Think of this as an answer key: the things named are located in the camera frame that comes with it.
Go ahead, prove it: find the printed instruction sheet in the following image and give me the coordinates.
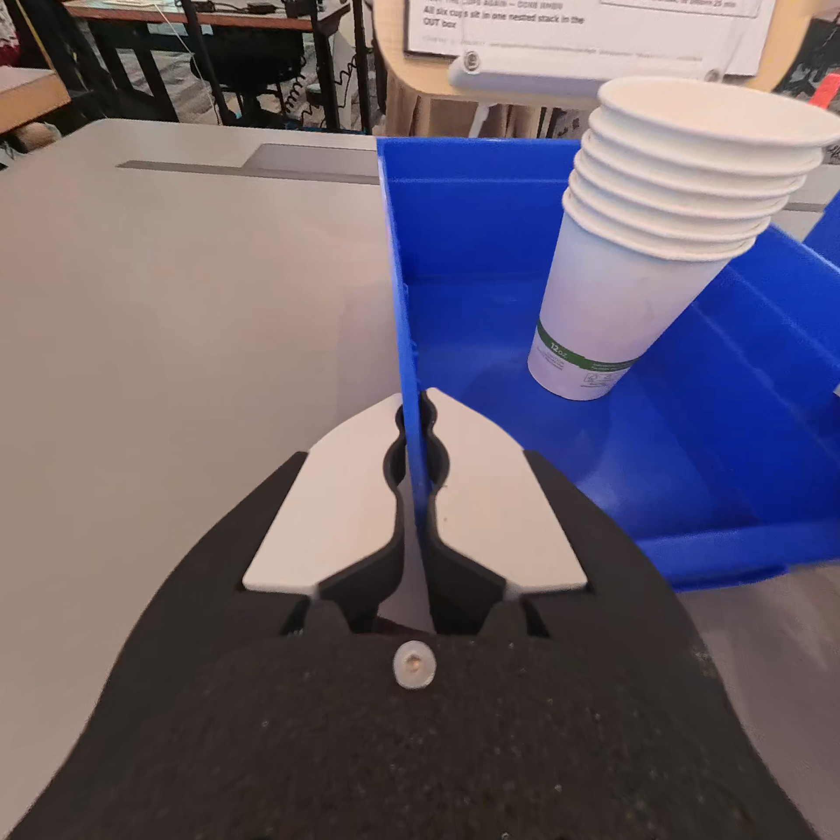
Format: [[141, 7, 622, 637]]
[[403, 0, 765, 76]]

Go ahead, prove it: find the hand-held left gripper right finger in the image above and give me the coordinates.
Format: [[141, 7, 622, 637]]
[[423, 387, 589, 634]]

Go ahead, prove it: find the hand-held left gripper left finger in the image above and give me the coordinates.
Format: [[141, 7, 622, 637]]
[[241, 394, 404, 634]]

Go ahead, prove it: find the dark wooden desk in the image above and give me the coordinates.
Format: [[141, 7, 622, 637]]
[[62, 0, 352, 132]]

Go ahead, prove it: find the beige hanging coat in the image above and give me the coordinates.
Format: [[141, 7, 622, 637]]
[[384, 75, 592, 139]]

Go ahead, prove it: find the cluster of white cups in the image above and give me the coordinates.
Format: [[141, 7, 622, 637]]
[[527, 77, 840, 401]]

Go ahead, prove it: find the instruction sheet on tablet stand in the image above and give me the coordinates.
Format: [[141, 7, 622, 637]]
[[371, 0, 815, 109]]

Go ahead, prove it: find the grey side table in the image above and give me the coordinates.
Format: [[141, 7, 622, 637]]
[[0, 66, 72, 135]]

